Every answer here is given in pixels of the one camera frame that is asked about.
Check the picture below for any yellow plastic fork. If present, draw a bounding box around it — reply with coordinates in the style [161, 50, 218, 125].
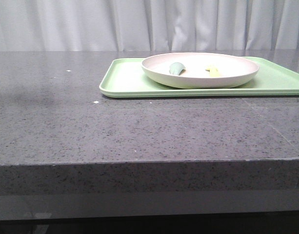
[205, 65, 220, 77]

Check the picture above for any white round plate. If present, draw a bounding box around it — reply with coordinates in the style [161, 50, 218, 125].
[141, 52, 259, 89]

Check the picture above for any light green tray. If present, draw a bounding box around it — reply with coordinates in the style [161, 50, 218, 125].
[100, 57, 299, 98]

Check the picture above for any green plastic spoon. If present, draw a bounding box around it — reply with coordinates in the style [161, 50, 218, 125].
[169, 62, 186, 76]

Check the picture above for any white curtain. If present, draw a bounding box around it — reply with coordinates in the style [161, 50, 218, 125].
[0, 0, 299, 51]

